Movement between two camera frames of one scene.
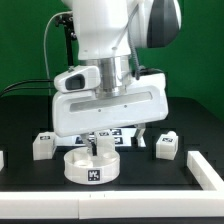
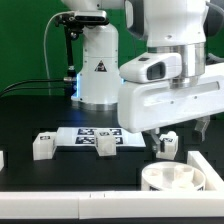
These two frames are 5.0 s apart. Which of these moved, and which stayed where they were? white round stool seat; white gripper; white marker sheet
Moved: white round stool seat; white gripper
Stayed: white marker sheet
